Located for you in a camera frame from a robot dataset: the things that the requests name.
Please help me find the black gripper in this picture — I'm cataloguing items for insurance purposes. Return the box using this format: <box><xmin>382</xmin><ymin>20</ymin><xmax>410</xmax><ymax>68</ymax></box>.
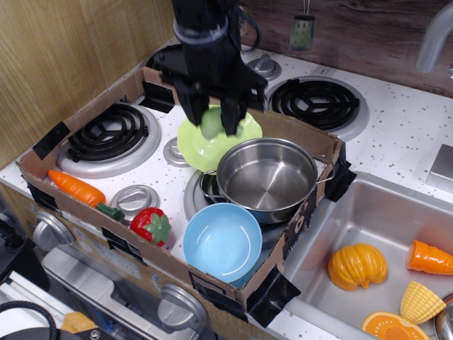
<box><xmin>155</xmin><ymin>37</ymin><xmax>268</xmax><ymax>135</ymax></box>

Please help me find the green toy broccoli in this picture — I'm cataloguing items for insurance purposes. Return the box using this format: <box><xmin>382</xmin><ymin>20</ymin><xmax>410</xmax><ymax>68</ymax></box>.
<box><xmin>199</xmin><ymin>106</ymin><xmax>227</xmax><ymax>140</ymax></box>

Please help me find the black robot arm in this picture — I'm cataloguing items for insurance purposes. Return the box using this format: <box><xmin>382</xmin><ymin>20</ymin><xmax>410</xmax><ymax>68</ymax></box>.
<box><xmin>154</xmin><ymin>1</ymin><xmax>268</xmax><ymax>135</ymax></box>

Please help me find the stainless steel pot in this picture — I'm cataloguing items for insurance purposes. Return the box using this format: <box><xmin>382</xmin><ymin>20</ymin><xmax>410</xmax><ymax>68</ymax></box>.
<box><xmin>198</xmin><ymin>137</ymin><xmax>336</xmax><ymax>224</ymax></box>

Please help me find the light green plastic plate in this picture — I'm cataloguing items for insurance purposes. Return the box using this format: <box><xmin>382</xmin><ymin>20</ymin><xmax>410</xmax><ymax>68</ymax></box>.
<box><xmin>177</xmin><ymin>113</ymin><xmax>263</xmax><ymax>172</ymax></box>

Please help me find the silver knob back centre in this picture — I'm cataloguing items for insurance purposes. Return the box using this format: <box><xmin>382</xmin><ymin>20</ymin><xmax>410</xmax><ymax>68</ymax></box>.
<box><xmin>247</xmin><ymin>54</ymin><xmax>282</xmax><ymax>81</ymax></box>

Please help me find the silver knob inside box centre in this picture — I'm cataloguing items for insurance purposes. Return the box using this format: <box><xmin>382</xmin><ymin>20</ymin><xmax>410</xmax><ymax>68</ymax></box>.
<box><xmin>164</xmin><ymin>137</ymin><xmax>190</xmax><ymax>168</ymax></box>

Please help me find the back left black burner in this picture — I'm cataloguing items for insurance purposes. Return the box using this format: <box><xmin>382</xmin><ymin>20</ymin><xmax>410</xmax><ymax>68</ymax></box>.
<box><xmin>139</xmin><ymin>43</ymin><xmax>182</xmax><ymax>71</ymax></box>

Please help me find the front left black burner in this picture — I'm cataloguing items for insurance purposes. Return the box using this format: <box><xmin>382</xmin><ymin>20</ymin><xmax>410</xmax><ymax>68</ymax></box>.
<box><xmin>57</xmin><ymin>103</ymin><xmax>161</xmax><ymax>179</ymax></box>

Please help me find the back right black burner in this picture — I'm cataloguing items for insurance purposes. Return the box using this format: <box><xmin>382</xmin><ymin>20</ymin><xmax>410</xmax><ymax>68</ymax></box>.
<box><xmin>266</xmin><ymin>76</ymin><xmax>370</xmax><ymax>142</ymax></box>

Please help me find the hanging grey toy spatula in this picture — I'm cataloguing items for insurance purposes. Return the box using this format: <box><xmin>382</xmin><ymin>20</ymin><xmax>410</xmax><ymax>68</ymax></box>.
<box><xmin>289</xmin><ymin>0</ymin><xmax>316</xmax><ymax>52</ymax></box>

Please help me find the silver knob near strawberry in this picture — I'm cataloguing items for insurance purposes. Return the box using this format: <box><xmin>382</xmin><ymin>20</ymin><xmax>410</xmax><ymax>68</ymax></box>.
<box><xmin>110</xmin><ymin>185</ymin><xmax>160</xmax><ymax>225</ymax></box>

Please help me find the red toy strawberry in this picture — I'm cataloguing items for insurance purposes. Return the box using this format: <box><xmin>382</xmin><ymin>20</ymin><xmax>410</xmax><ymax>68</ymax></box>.
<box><xmin>130</xmin><ymin>207</ymin><xmax>171</xmax><ymax>247</ymax></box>

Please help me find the light blue plastic bowl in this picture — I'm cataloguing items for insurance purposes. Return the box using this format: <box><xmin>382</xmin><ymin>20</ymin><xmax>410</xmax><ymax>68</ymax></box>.
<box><xmin>183</xmin><ymin>203</ymin><xmax>263</xmax><ymax>285</ymax></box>

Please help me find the cardboard fence box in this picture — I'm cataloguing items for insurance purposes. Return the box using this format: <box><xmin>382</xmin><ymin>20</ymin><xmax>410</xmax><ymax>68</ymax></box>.
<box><xmin>17</xmin><ymin>67</ymin><xmax>328</xmax><ymax>327</ymax></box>

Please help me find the silver oven knob right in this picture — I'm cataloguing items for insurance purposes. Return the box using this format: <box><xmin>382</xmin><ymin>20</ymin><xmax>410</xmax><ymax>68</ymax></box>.
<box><xmin>157</xmin><ymin>283</ymin><xmax>207</xmax><ymax>332</ymax></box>

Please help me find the silver oven knob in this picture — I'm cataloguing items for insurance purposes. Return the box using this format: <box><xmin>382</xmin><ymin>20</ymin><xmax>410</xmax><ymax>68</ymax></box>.
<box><xmin>33</xmin><ymin>210</ymin><xmax>75</xmax><ymax>251</ymax></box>
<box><xmin>157</xmin><ymin>283</ymin><xmax>207</xmax><ymax>332</ymax></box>

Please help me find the silver oven knob left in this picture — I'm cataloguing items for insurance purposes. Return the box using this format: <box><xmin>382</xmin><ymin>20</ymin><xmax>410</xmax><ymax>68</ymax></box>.
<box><xmin>33</xmin><ymin>210</ymin><xmax>75</xmax><ymax>251</ymax></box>

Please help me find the orange toy pumpkin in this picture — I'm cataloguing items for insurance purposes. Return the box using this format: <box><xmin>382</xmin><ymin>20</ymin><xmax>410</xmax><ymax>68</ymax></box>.
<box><xmin>328</xmin><ymin>244</ymin><xmax>388</xmax><ymax>291</ymax></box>

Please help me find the grey block right edge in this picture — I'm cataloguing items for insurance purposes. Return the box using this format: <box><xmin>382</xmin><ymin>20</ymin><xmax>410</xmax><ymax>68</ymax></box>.
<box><xmin>426</xmin><ymin>144</ymin><xmax>453</xmax><ymax>193</ymax></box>

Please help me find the silver faucet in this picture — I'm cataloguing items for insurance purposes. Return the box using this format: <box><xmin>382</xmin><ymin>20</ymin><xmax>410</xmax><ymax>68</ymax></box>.
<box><xmin>415</xmin><ymin>3</ymin><xmax>452</xmax><ymax>73</ymax></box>

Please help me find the orange toy carrot half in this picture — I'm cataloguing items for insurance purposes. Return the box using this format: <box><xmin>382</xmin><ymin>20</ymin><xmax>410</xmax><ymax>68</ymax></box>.
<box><xmin>406</xmin><ymin>239</ymin><xmax>452</xmax><ymax>276</ymax></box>

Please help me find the orange object bottom left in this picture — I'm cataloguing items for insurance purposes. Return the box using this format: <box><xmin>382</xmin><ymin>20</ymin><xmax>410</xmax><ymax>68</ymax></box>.
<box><xmin>60</xmin><ymin>312</ymin><xmax>96</xmax><ymax>334</ymax></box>

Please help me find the orange toy citrus slice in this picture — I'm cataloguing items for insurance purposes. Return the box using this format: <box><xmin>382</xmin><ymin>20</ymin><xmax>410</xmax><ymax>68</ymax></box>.
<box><xmin>361</xmin><ymin>311</ymin><xmax>430</xmax><ymax>340</ymax></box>

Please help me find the yellow toy corn piece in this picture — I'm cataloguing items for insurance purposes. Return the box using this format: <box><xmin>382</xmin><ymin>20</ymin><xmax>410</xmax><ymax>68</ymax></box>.
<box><xmin>400</xmin><ymin>280</ymin><xmax>447</xmax><ymax>324</ymax></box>

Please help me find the silver object in sink corner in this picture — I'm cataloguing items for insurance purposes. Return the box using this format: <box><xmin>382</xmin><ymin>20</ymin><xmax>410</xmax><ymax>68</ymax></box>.
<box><xmin>434</xmin><ymin>294</ymin><xmax>453</xmax><ymax>340</ymax></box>

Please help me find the silver oven door handle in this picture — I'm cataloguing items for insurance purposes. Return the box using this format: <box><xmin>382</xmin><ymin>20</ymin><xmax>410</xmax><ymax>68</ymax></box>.
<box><xmin>42</xmin><ymin>248</ymin><xmax>201</xmax><ymax>339</ymax></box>

